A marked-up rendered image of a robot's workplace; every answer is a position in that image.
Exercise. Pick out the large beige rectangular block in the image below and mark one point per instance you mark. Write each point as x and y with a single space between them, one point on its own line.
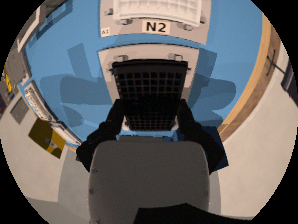
35 21

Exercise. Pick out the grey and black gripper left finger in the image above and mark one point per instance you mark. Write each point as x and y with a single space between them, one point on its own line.
107 131

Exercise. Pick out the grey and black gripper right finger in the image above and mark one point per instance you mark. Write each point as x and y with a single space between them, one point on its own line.
193 131

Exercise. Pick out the blue mat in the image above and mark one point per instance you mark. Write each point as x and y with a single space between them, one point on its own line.
63 59

